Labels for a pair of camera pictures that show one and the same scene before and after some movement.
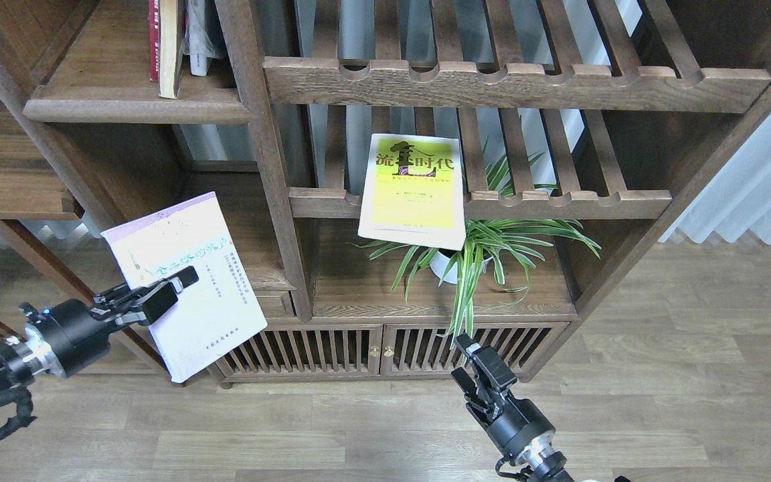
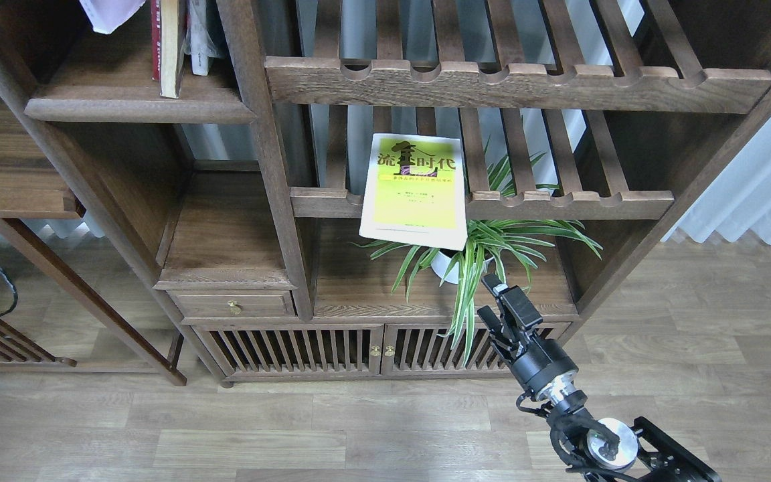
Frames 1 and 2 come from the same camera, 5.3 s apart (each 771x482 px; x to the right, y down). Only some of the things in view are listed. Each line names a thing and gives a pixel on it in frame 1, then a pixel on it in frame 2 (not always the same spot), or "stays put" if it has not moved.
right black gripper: [519, 422] to [545, 368]
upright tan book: [168, 52] stays put
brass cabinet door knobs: [375, 353] stays put
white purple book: [216, 312] to [107, 15]
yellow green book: [413, 193] stays put
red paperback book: [154, 41] stays put
